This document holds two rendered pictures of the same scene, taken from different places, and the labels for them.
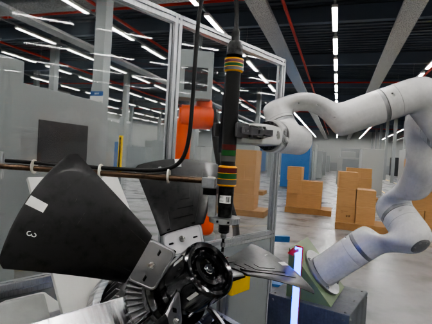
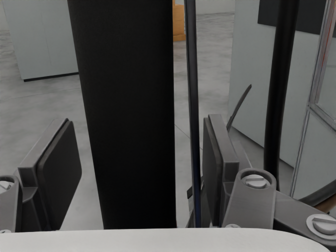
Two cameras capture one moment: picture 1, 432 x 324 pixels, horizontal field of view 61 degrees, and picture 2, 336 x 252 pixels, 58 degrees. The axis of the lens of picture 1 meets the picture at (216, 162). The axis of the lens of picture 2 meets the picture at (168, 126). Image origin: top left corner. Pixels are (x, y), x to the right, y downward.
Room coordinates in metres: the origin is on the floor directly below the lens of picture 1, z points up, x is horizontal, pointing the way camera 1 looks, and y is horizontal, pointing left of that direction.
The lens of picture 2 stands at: (0.91, -0.09, 1.57)
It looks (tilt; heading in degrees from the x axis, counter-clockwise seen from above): 26 degrees down; 138
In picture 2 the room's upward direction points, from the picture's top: 2 degrees counter-clockwise
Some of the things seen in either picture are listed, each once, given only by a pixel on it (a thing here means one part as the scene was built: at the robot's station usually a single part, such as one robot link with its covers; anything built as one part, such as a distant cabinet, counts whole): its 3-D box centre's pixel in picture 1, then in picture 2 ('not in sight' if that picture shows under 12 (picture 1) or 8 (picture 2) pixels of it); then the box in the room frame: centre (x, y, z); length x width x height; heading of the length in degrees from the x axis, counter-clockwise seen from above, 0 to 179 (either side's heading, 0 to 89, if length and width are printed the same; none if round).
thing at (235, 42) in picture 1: (229, 132); not in sight; (0.82, -0.03, 1.50); 0.04 x 0.04 x 0.46
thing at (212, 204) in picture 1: (221, 200); not in sight; (0.83, -0.02, 1.35); 0.09 x 0.07 x 0.10; 82
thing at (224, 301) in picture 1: (222, 303); not in sight; (1.29, -0.05, 0.92); 0.03 x 0.03 x 0.12; 47
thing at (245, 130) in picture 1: (249, 130); (11, 194); (0.81, -0.07, 1.50); 0.07 x 0.03 x 0.03; 138
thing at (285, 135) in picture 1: (272, 136); not in sight; (0.95, -0.14, 1.50); 0.09 x 0.03 x 0.08; 48
